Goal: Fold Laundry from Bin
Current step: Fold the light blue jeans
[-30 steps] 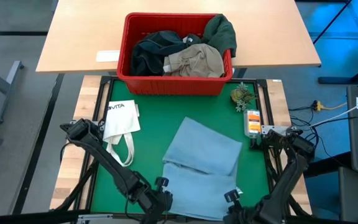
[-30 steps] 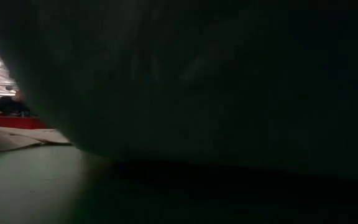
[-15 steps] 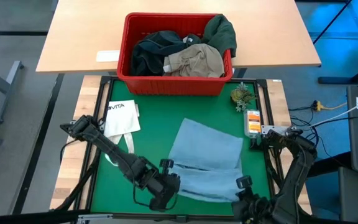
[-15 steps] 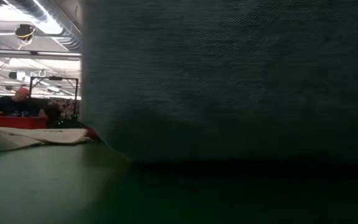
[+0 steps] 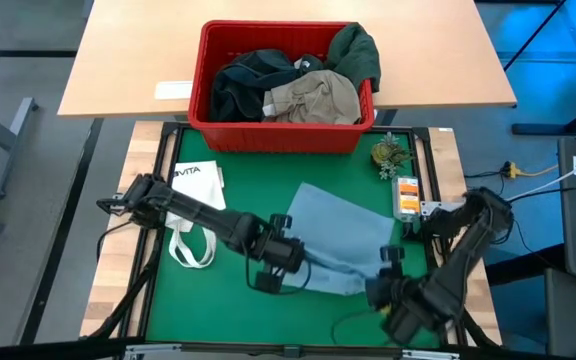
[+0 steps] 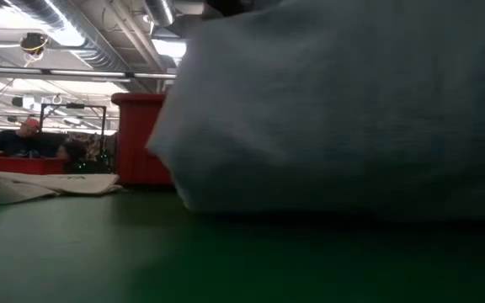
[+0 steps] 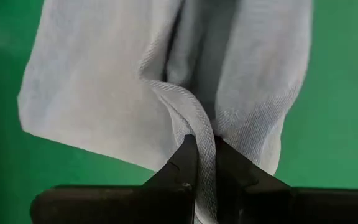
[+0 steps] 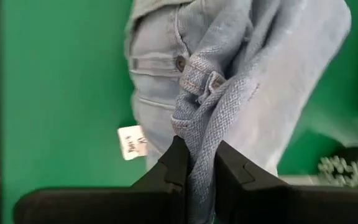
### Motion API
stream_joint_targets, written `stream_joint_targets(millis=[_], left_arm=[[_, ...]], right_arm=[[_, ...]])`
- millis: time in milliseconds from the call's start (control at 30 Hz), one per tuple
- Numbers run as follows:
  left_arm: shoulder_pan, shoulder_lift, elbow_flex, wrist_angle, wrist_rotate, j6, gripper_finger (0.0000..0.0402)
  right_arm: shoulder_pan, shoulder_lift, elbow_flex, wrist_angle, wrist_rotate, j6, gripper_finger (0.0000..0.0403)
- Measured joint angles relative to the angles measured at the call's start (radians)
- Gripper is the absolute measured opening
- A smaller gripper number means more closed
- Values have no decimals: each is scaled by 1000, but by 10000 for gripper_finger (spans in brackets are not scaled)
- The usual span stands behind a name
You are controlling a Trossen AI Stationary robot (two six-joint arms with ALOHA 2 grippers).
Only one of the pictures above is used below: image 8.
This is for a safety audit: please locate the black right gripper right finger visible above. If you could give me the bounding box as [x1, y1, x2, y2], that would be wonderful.
[214, 139, 358, 224]

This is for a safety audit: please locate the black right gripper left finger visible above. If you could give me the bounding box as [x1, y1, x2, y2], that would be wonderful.
[14, 135, 190, 224]

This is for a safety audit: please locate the small artificial succulent plant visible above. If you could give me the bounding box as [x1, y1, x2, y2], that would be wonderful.
[317, 148, 358, 189]

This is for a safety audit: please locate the white handwritten paper tag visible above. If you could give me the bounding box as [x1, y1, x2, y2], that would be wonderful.
[117, 124, 149, 161]

